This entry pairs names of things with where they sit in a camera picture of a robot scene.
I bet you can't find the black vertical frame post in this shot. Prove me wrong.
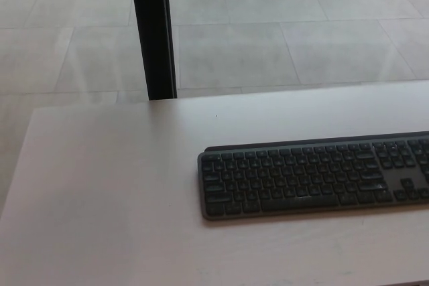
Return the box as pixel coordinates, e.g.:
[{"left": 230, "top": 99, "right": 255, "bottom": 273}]
[{"left": 128, "top": 0, "right": 178, "bottom": 101}]

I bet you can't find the black computer keyboard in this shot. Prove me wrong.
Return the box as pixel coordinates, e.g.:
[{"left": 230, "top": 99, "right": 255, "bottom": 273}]
[{"left": 196, "top": 131, "right": 429, "bottom": 222}]

